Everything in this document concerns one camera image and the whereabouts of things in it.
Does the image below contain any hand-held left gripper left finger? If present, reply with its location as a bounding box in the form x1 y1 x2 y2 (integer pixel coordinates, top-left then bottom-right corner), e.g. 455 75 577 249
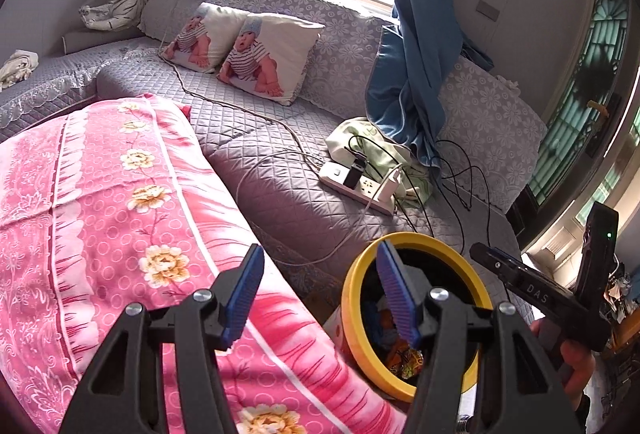
59 243 266 434

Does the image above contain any grey pillow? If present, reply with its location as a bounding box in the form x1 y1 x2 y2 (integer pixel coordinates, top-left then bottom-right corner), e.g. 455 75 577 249
62 27 146 52

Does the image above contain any light green cloth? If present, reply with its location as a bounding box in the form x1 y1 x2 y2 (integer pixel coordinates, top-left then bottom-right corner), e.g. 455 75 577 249
325 117 433 207

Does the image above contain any beige crumpled clothing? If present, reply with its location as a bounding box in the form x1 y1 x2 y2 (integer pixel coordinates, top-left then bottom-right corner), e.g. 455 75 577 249
0 49 40 90

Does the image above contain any grey quilted sofa bed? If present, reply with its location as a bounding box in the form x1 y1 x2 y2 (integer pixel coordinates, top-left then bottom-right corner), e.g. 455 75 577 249
0 0 548 330

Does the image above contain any black charger plug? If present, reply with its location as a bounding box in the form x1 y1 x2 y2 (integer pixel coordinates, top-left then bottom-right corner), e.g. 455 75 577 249
345 154 367 188

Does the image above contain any baby print pillow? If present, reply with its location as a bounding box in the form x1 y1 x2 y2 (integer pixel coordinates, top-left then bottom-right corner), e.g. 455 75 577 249
216 12 326 106
160 2 251 74

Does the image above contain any blue curtain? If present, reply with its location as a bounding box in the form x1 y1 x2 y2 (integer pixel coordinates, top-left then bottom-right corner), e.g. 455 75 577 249
365 0 496 167

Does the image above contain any door with green glass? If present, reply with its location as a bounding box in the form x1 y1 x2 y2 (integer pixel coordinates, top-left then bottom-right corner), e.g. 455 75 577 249
517 0 640 255

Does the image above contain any orange snack wrapper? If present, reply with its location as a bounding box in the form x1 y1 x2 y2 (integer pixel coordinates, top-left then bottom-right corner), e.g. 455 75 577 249
387 344 426 380

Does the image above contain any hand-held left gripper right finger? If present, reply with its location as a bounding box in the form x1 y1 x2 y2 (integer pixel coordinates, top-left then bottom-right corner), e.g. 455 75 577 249
375 239 583 434

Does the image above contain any white power strip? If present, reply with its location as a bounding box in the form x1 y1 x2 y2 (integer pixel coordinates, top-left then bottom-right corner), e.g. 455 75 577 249
319 159 401 216

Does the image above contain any pink floral blanket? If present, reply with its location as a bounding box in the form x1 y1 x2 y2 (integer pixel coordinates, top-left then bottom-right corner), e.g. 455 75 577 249
0 94 408 434

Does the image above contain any yellow round bin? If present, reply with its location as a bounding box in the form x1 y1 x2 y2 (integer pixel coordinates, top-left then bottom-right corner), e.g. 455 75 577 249
322 231 495 404

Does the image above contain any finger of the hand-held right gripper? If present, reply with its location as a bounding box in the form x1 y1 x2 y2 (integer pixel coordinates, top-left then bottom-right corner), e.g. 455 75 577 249
469 241 581 320

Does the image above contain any white tiger plush toy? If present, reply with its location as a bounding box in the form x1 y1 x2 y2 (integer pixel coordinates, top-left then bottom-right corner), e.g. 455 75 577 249
79 0 147 32

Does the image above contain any person's right hand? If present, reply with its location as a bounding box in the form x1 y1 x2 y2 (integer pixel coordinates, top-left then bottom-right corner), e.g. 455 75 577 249
556 338 599 409

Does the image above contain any grey cable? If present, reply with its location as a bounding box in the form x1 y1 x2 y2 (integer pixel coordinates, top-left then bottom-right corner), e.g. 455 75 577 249
159 29 326 170

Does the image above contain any wall switch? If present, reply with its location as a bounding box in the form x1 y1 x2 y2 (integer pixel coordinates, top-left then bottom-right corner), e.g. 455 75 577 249
475 0 501 22

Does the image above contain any white charger plug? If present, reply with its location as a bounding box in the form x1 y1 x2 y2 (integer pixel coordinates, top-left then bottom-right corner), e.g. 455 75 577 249
372 167 403 201

